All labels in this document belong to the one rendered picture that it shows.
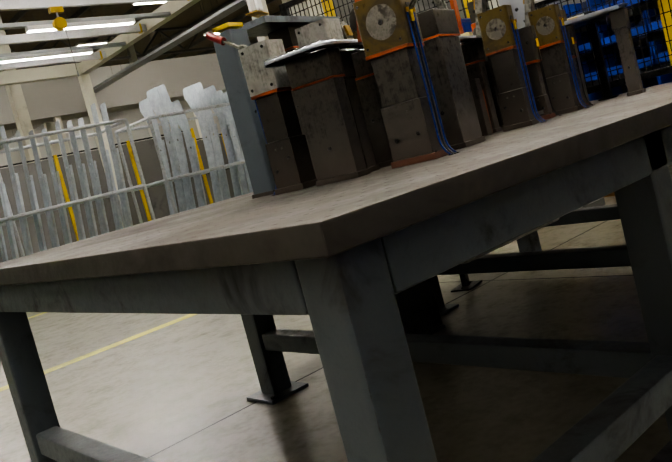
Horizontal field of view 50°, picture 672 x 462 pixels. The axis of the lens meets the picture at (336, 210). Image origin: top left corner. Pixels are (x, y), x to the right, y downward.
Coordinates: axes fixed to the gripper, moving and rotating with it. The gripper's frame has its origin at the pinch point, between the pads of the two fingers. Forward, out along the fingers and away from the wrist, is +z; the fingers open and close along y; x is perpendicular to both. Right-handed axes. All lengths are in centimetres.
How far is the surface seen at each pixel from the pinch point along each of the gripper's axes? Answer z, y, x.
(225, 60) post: 16.5, -4.5, -17.0
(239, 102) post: 28.0, -3.6, -17.3
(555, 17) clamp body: 23, 74, 57
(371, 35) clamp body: 25, 42, -39
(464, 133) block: 50, 52, -17
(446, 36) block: 27, 52, -14
